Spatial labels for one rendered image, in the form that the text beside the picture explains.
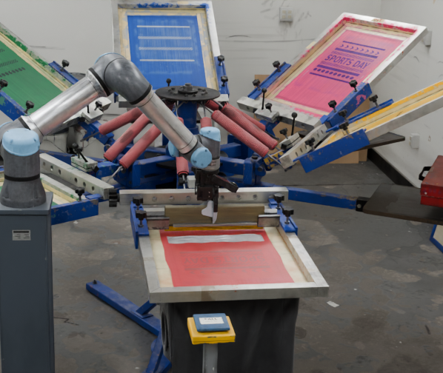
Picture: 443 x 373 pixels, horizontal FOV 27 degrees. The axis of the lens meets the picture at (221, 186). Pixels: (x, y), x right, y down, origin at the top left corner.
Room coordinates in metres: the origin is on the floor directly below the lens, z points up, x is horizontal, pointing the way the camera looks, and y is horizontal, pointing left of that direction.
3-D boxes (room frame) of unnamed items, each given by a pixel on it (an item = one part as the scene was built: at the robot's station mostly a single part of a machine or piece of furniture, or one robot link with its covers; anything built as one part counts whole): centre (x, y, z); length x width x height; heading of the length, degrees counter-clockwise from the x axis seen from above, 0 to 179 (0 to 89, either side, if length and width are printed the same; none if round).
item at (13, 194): (2.91, 0.66, 1.25); 0.15 x 0.15 x 0.10
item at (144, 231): (3.30, 0.31, 0.97); 0.30 x 0.05 x 0.07; 10
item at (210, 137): (3.32, 0.05, 1.31); 0.09 x 0.08 x 0.11; 114
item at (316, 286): (3.11, -0.01, 0.97); 0.79 x 0.58 x 0.04; 10
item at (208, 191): (3.32, 0.05, 1.15); 0.09 x 0.08 x 0.12; 100
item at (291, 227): (3.39, -0.24, 0.97); 0.30 x 0.05 x 0.07; 10
